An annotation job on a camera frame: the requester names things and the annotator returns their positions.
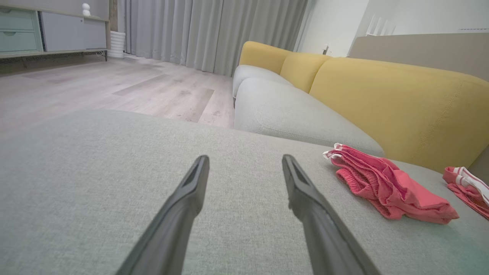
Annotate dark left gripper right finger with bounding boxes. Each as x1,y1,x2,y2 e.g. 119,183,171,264
282,154,382,275

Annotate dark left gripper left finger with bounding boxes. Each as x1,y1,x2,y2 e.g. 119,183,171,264
115,155,210,275

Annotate red shorts with white trim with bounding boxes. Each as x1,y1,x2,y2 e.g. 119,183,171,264
323,143,460,225

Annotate red and white jersey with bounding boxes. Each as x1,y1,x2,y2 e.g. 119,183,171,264
442,166,489,221

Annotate large grey sofa seat cushion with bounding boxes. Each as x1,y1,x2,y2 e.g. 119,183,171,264
0,110,489,275

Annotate wide yellow sofa backrest cushion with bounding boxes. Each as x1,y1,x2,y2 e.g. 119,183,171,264
309,57,489,175

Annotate narrow yellow sofa backrest cushion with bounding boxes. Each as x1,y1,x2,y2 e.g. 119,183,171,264
280,52,331,94

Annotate small grey sofa seat cushion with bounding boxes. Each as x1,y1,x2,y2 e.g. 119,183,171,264
232,64,293,98

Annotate yellow sofa end backrest cushion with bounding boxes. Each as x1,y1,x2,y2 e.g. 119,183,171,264
239,41,293,74

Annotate grey pleated curtain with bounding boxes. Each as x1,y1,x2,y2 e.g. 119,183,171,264
118,0,310,77

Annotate beige low partition panel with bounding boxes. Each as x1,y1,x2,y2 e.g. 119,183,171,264
348,32,489,83

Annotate low grey and teal cabinet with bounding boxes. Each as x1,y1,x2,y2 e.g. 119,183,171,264
0,4,111,62

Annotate white slatted wall fixture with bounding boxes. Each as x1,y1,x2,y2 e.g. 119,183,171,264
365,15,397,37

